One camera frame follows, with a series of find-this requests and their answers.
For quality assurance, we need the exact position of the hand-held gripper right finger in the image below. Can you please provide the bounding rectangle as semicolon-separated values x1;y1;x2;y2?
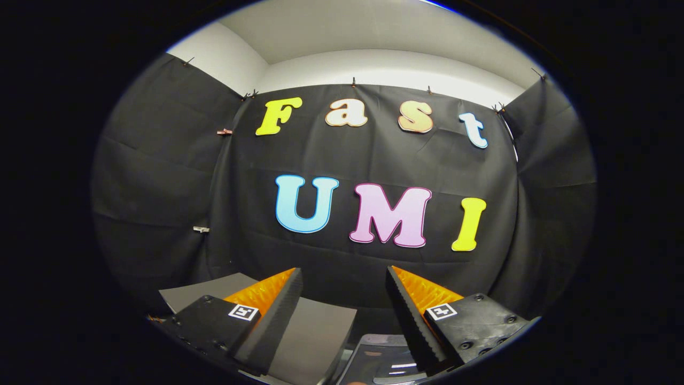
385;265;541;376

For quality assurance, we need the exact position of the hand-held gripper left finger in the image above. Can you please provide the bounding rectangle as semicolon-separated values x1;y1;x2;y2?
151;267;304;376

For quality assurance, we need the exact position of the grey table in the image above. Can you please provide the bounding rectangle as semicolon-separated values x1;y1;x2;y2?
159;273;357;385

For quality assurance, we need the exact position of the black backdrop cloth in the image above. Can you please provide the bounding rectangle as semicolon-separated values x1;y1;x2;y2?
91;53;598;337

